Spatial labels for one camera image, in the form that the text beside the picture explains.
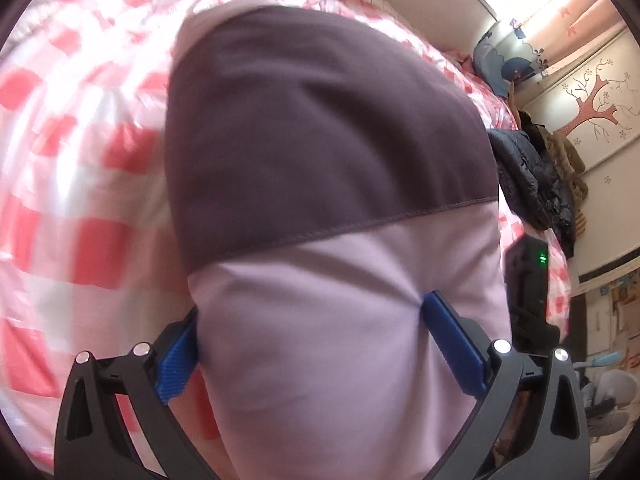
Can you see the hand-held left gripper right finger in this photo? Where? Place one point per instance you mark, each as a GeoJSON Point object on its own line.
{"type": "Point", "coordinates": [452, 345]}

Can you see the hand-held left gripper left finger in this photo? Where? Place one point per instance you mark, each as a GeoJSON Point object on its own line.
{"type": "Point", "coordinates": [175, 360]}

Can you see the purple jacket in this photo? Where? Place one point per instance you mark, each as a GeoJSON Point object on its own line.
{"type": "Point", "coordinates": [325, 160]}

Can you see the black puffer jacket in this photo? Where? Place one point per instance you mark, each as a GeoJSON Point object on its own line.
{"type": "Point", "coordinates": [530, 175]}

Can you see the brown garment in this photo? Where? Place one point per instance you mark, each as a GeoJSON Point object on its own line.
{"type": "Point", "coordinates": [565, 155]}

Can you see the grey chair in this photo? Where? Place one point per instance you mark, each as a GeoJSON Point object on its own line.
{"type": "Point", "coordinates": [615, 390]}

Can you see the wardrobe door with tree pattern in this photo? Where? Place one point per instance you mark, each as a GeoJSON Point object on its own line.
{"type": "Point", "coordinates": [615, 150]}

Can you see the pink checkered plastic bed sheet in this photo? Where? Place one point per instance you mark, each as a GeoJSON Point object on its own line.
{"type": "Point", "coordinates": [75, 185]}

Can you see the blue cartoon print pillow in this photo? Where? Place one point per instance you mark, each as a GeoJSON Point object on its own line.
{"type": "Point", "coordinates": [505, 60]}

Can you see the pink curtain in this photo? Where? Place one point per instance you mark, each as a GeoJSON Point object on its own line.
{"type": "Point", "coordinates": [575, 15]}

